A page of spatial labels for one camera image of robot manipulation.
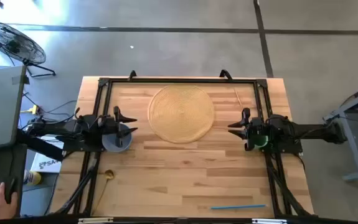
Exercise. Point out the thin wooden stick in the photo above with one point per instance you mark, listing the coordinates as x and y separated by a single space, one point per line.
238 98

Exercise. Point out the black floor fan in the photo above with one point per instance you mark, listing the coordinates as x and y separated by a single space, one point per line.
13 43

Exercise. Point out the black metal table frame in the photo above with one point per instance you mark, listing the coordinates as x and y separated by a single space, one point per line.
181 80

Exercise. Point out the yellow bottle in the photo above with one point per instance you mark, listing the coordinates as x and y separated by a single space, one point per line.
33 178

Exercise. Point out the blue straw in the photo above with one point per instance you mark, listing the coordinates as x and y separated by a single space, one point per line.
238 207

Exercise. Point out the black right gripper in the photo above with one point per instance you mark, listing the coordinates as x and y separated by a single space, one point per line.
257 127

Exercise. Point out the black handheld device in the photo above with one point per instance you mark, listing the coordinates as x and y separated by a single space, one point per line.
10 189

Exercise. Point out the silver metal bracket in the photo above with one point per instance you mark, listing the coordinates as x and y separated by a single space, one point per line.
269 221
95 220

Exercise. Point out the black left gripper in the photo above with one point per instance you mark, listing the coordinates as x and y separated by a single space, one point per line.
107 126

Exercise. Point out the yellow plug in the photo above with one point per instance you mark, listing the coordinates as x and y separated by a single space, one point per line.
34 109

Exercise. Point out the small gold spoon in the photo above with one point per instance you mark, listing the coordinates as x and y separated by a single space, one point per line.
109 175

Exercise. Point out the grey metal table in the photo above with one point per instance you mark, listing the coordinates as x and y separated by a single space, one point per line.
350 124

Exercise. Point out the green cup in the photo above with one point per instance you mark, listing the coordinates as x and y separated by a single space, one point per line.
261 143

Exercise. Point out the blue-grey bowl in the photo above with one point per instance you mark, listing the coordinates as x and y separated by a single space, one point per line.
110 145

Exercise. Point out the round woven placemat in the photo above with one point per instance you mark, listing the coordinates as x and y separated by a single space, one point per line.
181 114

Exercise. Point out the white cardboard box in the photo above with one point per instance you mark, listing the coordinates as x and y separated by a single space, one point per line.
46 163

